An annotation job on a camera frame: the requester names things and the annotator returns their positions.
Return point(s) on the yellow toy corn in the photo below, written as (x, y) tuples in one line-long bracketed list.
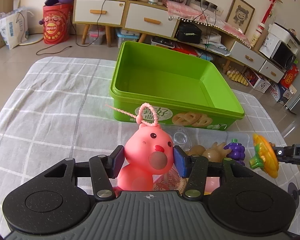
[(265, 157)]

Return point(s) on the white paper shopping bag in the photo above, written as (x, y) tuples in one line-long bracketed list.
[(14, 27)]

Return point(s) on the pink checked cloth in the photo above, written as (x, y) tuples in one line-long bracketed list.
[(207, 18)]

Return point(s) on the red cartoon bucket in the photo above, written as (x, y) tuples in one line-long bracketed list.
[(56, 23)]

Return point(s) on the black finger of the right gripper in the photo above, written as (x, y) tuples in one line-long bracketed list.
[(288, 154)]

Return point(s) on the pink pig squeeze toy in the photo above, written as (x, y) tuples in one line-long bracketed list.
[(149, 152)]

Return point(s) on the clear contact lens case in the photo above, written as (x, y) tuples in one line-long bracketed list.
[(182, 139)]

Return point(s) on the grey checked tablecloth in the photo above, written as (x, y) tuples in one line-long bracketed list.
[(59, 111)]

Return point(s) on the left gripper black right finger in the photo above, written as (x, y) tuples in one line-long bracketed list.
[(192, 170)]

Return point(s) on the yellow egg tray stack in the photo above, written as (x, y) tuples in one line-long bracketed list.
[(234, 75)]

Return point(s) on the clear storage bin blue lid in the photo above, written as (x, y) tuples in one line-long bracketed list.
[(123, 37)]

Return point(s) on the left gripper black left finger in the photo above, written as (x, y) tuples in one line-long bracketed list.
[(102, 169)]

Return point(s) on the green plastic cookie box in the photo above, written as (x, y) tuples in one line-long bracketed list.
[(184, 90)]

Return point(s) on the wooden cabinet with white drawers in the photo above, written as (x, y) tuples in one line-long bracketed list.
[(152, 19)]

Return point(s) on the framed cartoon girl drawing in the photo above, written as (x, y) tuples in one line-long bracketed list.
[(240, 15)]

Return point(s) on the black bag on shelf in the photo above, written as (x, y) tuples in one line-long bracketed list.
[(188, 32)]

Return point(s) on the red shoe box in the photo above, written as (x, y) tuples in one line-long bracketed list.
[(185, 49)]

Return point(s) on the purple toy grapes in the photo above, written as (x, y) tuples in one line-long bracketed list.
[(237, 152)]

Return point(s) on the beige rubber toy figure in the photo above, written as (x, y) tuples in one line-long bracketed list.
[(216, 153)]

